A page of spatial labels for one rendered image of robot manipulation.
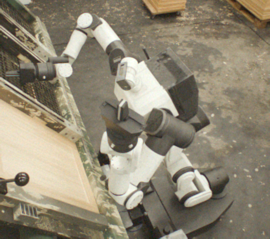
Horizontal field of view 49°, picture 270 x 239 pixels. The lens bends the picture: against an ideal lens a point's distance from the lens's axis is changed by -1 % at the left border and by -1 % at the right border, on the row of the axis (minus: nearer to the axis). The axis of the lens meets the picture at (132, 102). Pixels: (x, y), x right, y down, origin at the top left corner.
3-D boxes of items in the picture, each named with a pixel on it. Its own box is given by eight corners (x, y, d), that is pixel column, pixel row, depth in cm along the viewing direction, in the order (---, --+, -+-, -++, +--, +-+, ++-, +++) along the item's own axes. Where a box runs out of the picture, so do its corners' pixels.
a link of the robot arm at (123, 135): (132, 145, 68) (131, 161, 79) (154, 115, 73) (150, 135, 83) (89, 117, 72) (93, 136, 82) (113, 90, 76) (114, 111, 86)
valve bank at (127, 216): (151, 238, 150) (154, 217, 133) (125, 249, 146) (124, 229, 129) (117, 162, 183) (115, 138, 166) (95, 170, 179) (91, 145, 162)
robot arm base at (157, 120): (169, 139, 118) (186, 117, 115) (181, 158, 106) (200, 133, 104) (139, 125, 112) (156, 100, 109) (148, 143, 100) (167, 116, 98)
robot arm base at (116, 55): (119, 65, 147) (136, 50, 142) (132, 85, 142) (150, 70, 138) (101, 59, 134) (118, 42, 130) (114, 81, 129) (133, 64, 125)
